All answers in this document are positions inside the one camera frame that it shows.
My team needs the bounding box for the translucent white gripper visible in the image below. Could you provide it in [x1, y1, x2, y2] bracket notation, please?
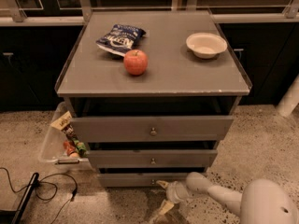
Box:
[156, 180, 192, 216]

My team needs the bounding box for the grey bottom drawer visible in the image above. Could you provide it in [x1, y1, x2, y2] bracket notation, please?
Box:
[98, 173, 188, 188]

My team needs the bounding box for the grey drawer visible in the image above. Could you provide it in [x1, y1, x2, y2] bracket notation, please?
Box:
[98, 173, 188, 188]
[71, 116, 233, 143]
[88, 149, 218, 168]

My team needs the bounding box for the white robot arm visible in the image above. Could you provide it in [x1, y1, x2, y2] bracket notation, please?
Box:
[157, 172, 299, 224]

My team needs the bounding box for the grey middle drawer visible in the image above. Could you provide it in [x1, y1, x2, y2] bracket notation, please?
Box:
[88, 149, 218, 168]

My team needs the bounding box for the grey top drawer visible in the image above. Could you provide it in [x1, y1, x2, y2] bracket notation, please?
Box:
[71, 116, 233, 143]

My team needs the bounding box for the grey drawer cabinet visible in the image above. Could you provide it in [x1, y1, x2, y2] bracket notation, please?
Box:
[56, 11, 251, 175]

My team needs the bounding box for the green snack packet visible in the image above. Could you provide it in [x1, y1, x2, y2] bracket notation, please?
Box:
[73, 139, 87, 157]

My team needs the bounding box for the red snack packet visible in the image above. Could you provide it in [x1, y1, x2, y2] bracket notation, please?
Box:
[64, 141, 78, 157]

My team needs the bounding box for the clear plastic bin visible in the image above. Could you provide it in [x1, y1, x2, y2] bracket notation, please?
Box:
[38, 102, 92, 171]

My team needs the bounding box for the tan snack packet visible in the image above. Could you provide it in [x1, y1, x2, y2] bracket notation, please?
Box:
[50, 111, 72, 131]

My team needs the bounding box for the red apple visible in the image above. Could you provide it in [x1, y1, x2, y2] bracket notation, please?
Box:
[123, 49, 148, 76]

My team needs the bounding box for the white paper bowl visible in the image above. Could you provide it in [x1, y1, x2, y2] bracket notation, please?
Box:
[186, 33, 228, 59]

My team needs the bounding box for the black floor stand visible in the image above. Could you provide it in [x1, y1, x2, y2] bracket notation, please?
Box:
[0, 173, 39, 224]

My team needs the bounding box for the blue chip bag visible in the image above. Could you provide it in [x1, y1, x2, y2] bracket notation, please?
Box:
[96, 24, 146, 57]

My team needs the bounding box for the dark right cabinet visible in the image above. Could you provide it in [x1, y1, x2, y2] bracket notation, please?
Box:
[221, 22, 299, 105]

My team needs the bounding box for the dark cabinet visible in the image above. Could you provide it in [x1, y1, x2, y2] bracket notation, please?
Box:
[221, 22, 299, 105]
[0, 26, 82, 112]

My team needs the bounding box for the dark left cabinet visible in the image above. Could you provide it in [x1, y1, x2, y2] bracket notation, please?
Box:
[0, 26, 82, 112]

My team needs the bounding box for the metal railing with glass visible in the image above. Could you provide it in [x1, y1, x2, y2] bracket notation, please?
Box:
[0, 0, 299, 23]

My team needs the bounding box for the black cable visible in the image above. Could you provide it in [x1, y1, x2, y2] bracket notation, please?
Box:
[0, 167, 78, 224]

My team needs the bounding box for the white cylindrical post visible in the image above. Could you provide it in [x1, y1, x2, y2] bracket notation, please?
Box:
[276, 75, 299, 117]

